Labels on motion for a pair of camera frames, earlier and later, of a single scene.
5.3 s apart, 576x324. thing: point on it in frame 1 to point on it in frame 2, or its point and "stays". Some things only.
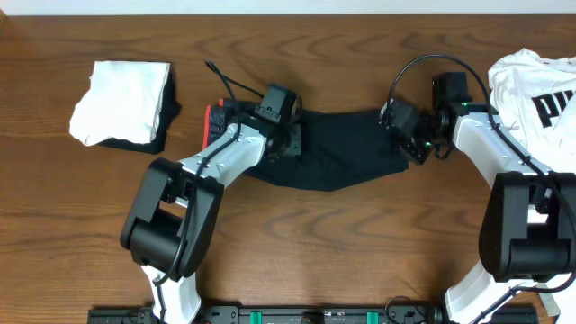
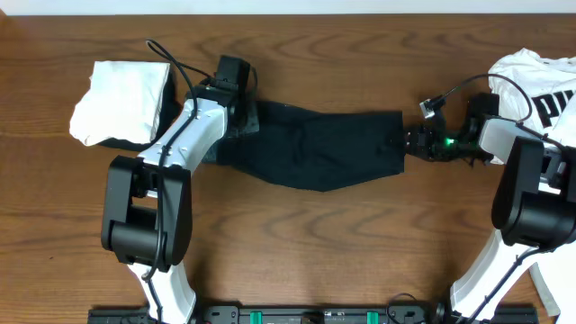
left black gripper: [216, 124] to [247, 120]
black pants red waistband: [337, 147] stays
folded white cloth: [123, 102] stays
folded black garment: [170, 110] stays
